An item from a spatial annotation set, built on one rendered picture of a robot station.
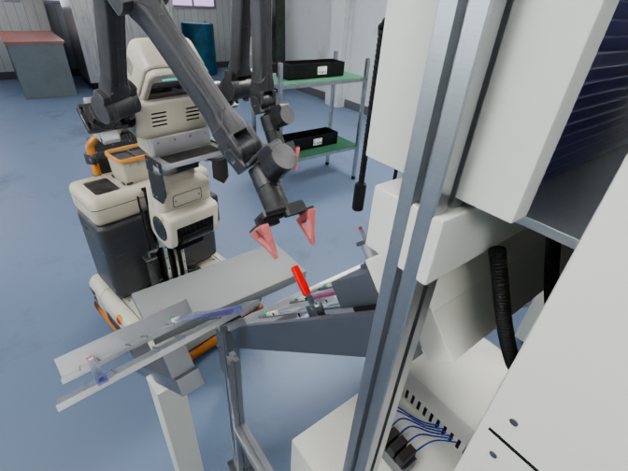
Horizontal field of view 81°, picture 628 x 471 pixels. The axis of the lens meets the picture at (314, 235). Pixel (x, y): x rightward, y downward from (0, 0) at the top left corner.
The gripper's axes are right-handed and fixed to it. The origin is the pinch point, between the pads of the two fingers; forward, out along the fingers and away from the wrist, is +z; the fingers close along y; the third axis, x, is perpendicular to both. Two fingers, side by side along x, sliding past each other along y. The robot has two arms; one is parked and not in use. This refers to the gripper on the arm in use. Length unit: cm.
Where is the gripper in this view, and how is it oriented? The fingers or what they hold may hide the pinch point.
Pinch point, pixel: (293, 248)
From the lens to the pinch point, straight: 80.7
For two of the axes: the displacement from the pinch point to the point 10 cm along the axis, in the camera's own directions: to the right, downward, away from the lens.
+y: 8.1, -3.0, 5.1
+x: -4.4, 2.7, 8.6
